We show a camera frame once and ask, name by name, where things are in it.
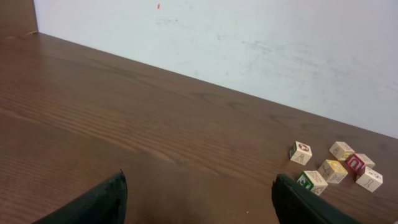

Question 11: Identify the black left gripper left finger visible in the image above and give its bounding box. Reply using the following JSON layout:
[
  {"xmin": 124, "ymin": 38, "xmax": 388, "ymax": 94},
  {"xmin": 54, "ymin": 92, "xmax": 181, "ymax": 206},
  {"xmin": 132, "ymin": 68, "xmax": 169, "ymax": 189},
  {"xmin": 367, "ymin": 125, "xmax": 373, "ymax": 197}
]
[{"xmin": 34, "ymin": 171, "xmax": 128, "ymax": 224}]

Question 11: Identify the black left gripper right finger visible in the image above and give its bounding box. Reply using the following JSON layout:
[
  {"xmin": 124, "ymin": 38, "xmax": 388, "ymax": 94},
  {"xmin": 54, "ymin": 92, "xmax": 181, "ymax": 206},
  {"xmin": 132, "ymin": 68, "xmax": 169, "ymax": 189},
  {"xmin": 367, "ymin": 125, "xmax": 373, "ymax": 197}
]
[{"xmin": 271, "ymin": 174, "xmax": 359, "ymax": 224}]

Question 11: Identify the wooden block green W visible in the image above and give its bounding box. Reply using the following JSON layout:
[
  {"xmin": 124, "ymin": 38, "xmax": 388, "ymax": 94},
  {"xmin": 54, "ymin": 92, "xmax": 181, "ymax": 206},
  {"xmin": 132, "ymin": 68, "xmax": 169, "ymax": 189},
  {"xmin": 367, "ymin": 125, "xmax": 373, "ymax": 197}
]
[{"xmin": 297, "ymin": 170, "xmax": 328, "ymax": 195}]

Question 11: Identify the yellow top wooden block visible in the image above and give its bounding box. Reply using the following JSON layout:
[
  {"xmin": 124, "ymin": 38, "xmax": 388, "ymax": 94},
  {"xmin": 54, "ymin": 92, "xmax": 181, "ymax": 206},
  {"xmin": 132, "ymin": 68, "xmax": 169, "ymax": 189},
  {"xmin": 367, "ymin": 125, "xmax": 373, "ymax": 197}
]
[{"xmin": 318, "ymin": 159, "xmax": 348, "ymax": 184}]

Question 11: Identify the wooden block with face picture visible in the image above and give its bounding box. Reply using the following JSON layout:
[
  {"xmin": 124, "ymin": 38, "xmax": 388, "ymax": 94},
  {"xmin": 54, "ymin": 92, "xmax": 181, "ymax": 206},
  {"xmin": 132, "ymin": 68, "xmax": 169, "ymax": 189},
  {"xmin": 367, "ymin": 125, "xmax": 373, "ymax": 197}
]
[{"xmin": 289, "ymin": 141, "xmax": 312, "ymax": 166}]

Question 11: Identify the wooden block yellow side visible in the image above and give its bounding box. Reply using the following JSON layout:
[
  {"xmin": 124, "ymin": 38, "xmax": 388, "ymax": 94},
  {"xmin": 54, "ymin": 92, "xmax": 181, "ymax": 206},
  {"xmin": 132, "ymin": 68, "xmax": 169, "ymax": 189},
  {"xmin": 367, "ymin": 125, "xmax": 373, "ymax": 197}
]
[{"xmin": 329, "ymin": 141, "xmax": 355, "ymax": 161}]

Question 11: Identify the wooden block red side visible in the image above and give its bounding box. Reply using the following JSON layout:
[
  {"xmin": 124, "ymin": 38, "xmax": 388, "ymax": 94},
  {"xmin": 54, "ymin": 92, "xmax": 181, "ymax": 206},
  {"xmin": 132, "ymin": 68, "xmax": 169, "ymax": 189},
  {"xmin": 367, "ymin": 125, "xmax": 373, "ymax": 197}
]
[{"xmin": 345, "ymin": 153, "xmax": 376, "ymax": 172}]

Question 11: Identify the plain white wooden block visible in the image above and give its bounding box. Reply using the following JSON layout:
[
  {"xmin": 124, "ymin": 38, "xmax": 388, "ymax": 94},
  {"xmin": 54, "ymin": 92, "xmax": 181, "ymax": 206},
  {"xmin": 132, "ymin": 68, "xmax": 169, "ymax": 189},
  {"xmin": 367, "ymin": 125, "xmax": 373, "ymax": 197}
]
[{"xmin": 356, "ymin": 167, "xmax": 383, "ymax": 192}]

